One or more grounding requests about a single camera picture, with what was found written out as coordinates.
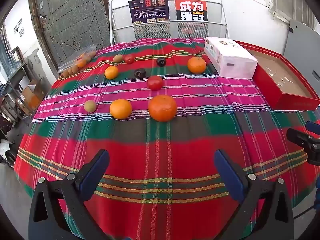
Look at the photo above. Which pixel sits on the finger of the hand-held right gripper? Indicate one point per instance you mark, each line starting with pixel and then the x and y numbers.
pixel 300 137
pixel 313 126

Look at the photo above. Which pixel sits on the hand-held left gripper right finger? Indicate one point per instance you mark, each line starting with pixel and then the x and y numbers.
pixel 228 172

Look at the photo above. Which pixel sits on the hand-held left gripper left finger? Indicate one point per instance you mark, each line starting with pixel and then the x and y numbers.
pixel 98 167

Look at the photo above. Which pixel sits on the red cardboard box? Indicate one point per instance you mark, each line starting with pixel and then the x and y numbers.
pixel 292 102

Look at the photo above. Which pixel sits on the kiwi fruit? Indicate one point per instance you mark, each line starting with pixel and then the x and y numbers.
pixel 90 106
pixel 117 58

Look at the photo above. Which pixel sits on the yellow-orange orange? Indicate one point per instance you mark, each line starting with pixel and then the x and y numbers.
pixel 111 72
pixel 120 109

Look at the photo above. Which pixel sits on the orange tangerine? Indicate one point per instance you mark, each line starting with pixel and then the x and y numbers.
pixel 196 65
pixel 162 108

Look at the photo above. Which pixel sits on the red tomato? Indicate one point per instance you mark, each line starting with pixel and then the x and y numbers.
pixel 129 59
pixel 155 82

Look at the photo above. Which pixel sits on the dark purple plum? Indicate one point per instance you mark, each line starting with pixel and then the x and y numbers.
pixel 161 61
pixel 139 73

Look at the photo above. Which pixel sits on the pile of small brown fruits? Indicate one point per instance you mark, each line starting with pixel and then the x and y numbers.
pixel 72 70

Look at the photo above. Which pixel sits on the plaid tablecloth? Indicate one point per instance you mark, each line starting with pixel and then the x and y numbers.
pixel 175 135

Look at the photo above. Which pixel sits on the grey metal cabinet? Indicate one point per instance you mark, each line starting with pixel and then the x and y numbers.
pixel 300 45

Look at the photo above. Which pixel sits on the brown cardboard carton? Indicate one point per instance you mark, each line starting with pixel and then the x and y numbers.
pixel 31 95

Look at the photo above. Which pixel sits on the white tissue pack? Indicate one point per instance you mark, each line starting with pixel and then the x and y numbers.
pixel 232 60

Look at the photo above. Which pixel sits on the small orange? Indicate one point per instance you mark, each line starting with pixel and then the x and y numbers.
pixel 81 63

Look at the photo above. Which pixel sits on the clear plastic container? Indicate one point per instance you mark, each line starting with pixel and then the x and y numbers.
pixel 75 52

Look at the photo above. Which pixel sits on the metal storage shelf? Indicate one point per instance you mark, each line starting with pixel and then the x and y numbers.
pixel 15 80

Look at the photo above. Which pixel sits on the white metal mesh rack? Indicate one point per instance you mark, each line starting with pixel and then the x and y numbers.
pixel 220 15

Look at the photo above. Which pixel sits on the riveted metal door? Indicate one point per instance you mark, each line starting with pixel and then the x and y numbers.
pixel 72 17

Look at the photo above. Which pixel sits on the black and red book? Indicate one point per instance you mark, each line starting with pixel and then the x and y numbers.
pixel 191 11

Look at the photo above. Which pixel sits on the dark cookbook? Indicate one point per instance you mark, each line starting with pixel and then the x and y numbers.
pixel 148 8

